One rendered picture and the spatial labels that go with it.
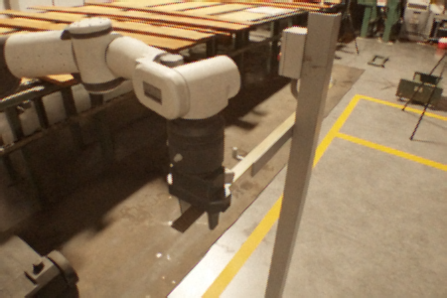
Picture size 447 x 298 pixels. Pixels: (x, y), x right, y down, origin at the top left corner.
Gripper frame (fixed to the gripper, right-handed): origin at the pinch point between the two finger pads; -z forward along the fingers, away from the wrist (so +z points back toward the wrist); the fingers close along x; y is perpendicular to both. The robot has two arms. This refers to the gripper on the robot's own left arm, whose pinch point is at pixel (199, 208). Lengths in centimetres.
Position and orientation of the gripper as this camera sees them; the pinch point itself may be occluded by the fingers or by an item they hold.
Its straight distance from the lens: 56.8
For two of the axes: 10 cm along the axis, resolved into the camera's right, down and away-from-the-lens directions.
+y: 5.5, -4.4, 7.1
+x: 8.4, 3.0, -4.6
